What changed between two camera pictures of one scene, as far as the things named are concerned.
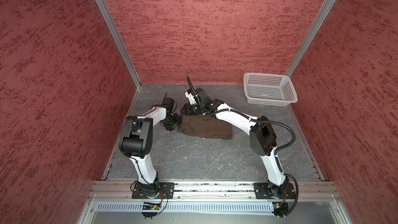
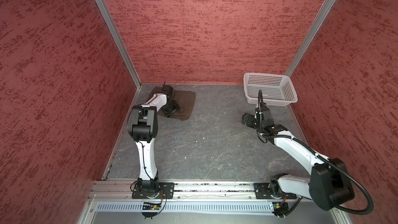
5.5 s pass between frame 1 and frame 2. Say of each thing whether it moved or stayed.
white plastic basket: stayed
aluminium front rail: stayed
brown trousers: moved
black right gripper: moved
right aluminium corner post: stayed
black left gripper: moved
